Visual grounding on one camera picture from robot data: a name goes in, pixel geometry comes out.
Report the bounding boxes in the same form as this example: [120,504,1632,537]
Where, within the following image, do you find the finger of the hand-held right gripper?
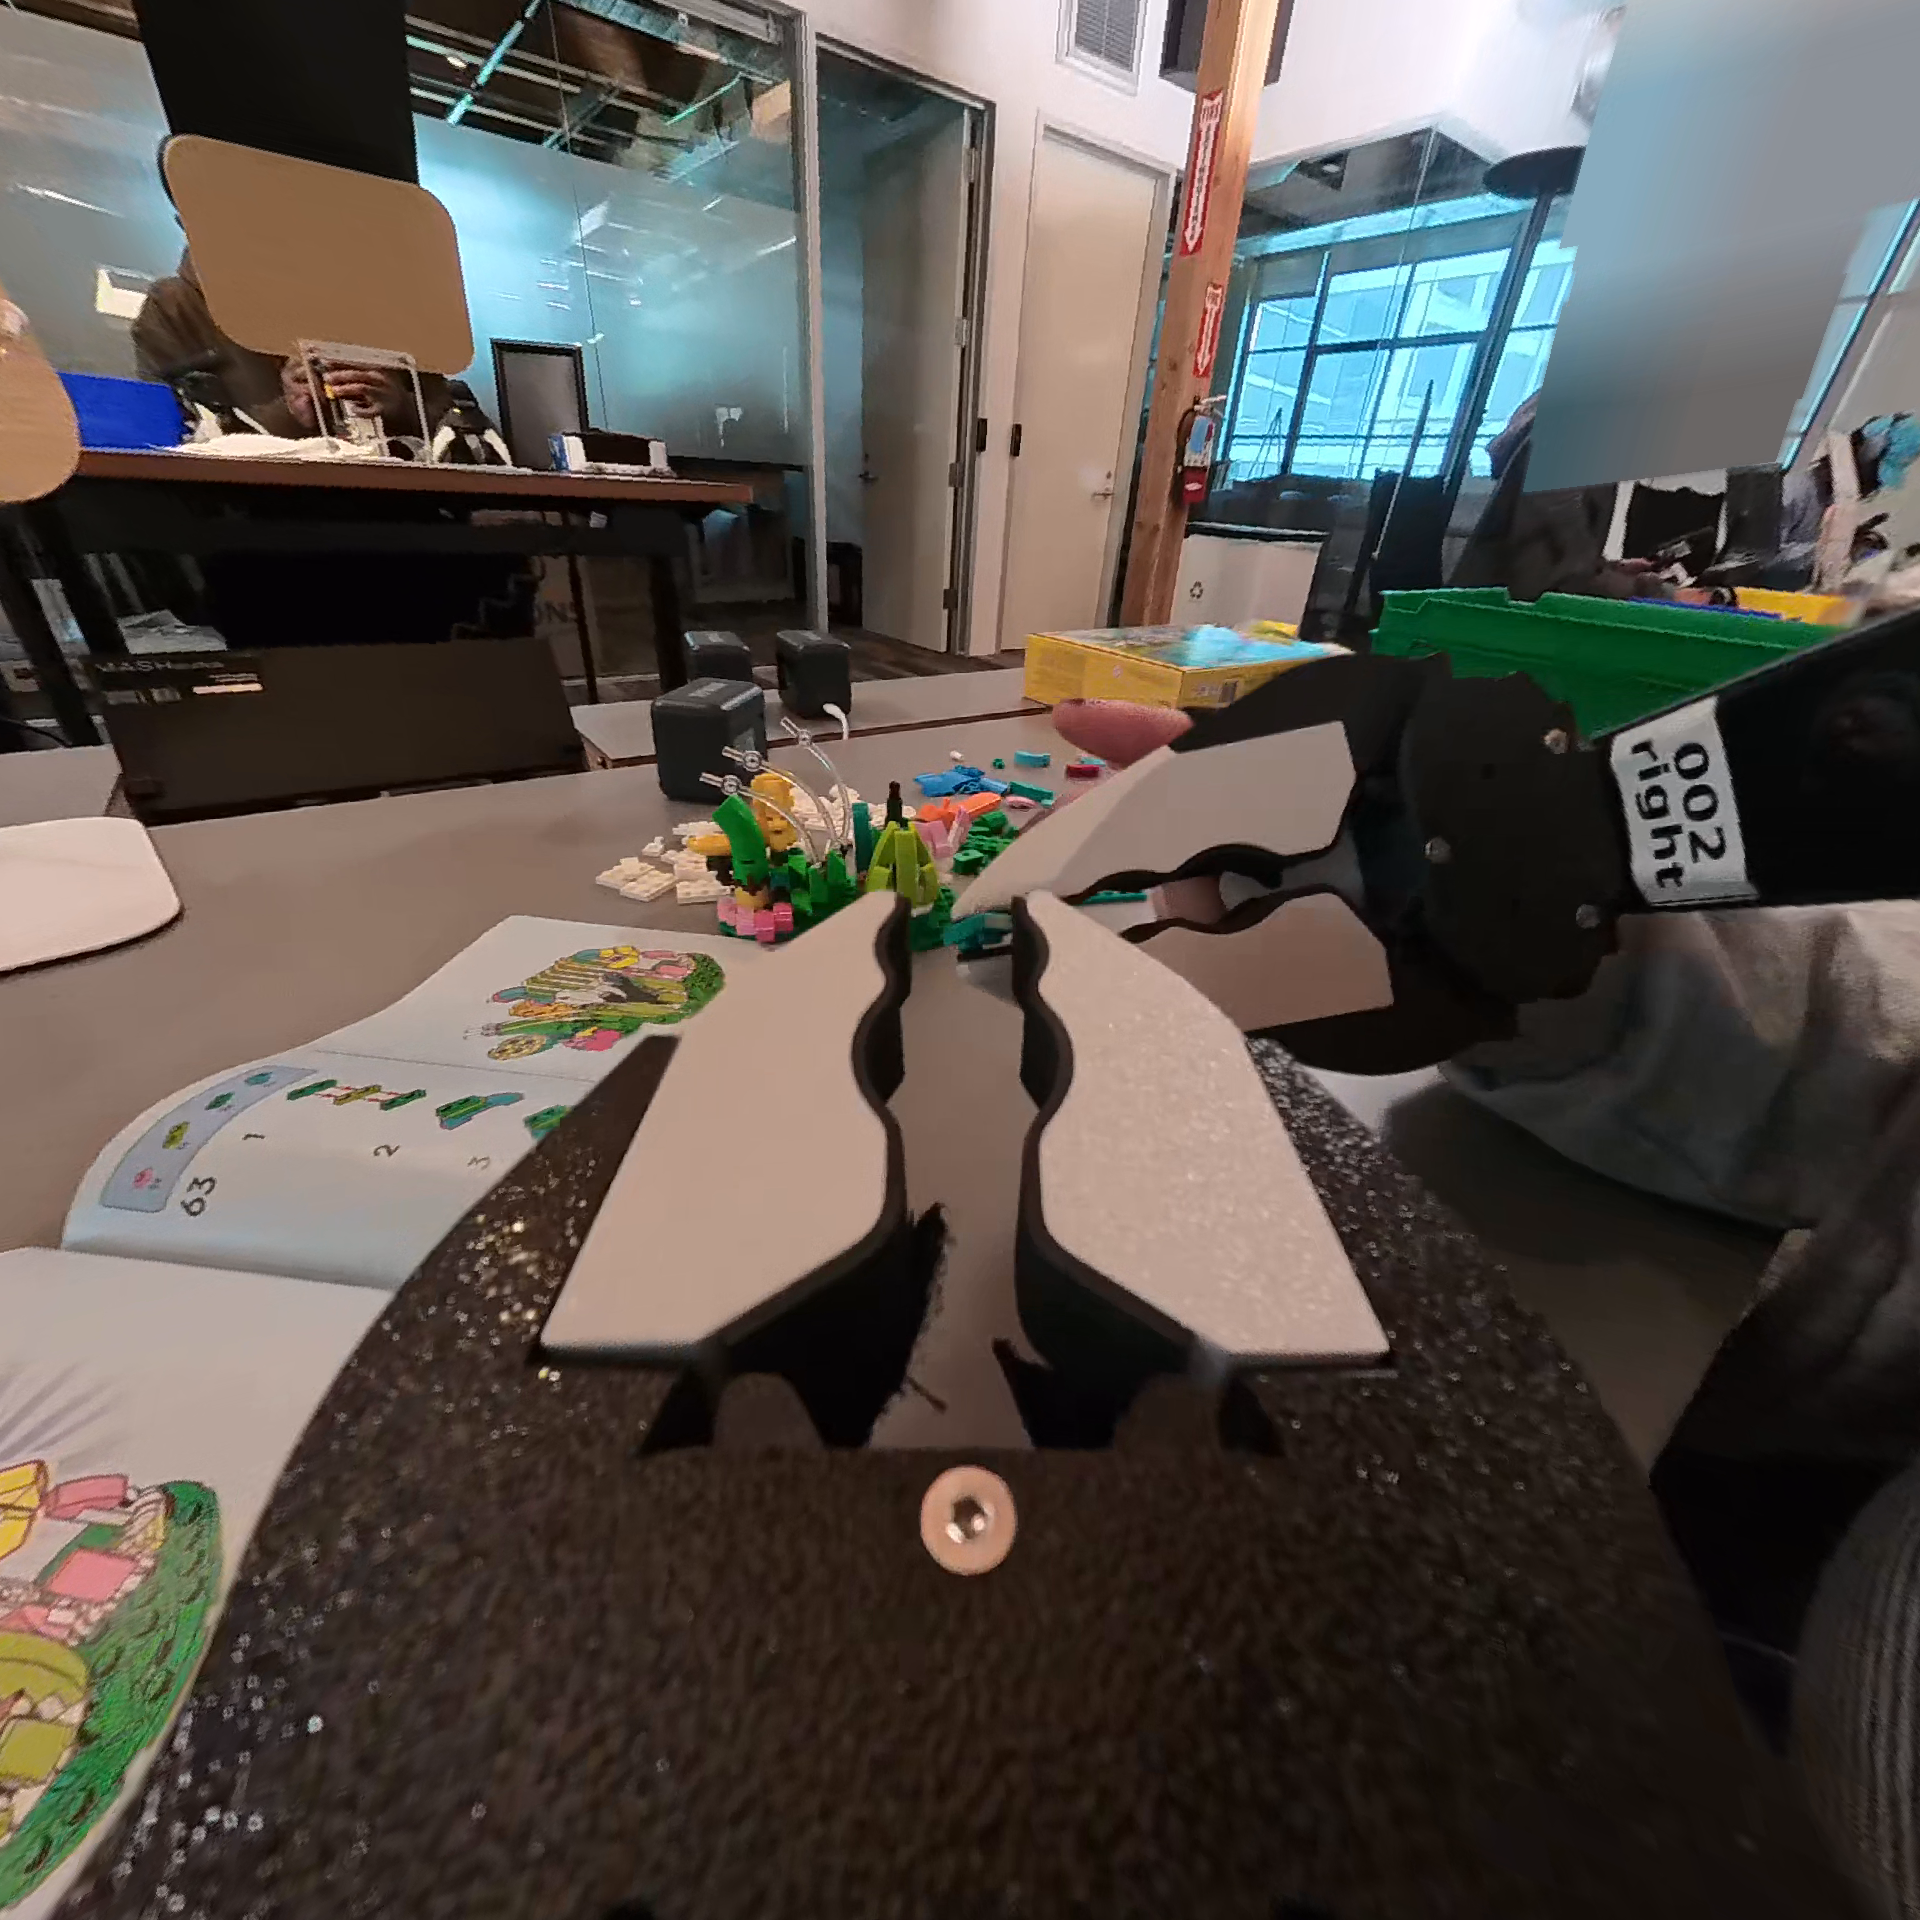
[1123,883,1401,1039]
[950,720,1365,921]

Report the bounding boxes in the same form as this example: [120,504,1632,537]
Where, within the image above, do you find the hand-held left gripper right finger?
[1014,895,1395,1378]

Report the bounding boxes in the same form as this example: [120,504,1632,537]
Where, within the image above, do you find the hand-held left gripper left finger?
[537,891,915,1369]

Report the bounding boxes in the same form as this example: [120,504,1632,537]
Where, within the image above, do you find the green plastic bin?
[1371,588,1870,736]

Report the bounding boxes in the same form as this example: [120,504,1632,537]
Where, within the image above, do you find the colourful toy bricks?
[897,748,1121,904]

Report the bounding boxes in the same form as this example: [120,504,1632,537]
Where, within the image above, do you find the green toy brick garden model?
[598,732,1053,963]

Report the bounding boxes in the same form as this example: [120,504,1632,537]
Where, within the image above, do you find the toy instruction booklet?
[0,914,730,1920]

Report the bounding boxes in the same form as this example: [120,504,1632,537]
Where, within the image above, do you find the wooden desk lamp white base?
[0,282,185,976]

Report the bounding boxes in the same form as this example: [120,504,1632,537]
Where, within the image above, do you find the yellow toy box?
[1025,620,1353,711]

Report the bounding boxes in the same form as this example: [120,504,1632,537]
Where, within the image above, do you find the white recycling bin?
[1177,525,1336,625]

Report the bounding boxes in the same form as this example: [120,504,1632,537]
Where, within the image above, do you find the white door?
[998,129,1174,655]

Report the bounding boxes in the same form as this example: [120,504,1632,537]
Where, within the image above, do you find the cardboard box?
[534,556,663,677]

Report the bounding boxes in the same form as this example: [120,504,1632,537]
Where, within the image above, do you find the person's dark trousers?
[1642,1201,1920,1920]

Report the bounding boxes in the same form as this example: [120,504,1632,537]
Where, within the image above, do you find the black disc floor lamp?
[1481,141,1589,497]

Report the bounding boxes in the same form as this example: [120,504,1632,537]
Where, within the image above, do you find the small black monitor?
[491,338,591,467]

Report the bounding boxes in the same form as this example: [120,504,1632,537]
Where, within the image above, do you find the long wooden work table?
[0,442,806,752]

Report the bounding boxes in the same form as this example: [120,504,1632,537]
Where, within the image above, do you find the blue plastic bin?
[58,372,184,448]

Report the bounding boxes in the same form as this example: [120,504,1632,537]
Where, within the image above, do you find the wooden lamp clear stand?
[162,136,474,459]

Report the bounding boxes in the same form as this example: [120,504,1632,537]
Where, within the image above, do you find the wooden post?
[1118,0,1285,625]

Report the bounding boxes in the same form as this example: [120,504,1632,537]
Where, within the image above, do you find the long red post sign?
[1177,90,1230,256]

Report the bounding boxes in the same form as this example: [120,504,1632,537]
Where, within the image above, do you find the black wall speaker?
[1161,0,1291,85]

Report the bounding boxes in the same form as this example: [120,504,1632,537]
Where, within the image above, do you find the black wall panel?
[135,0,419,184]

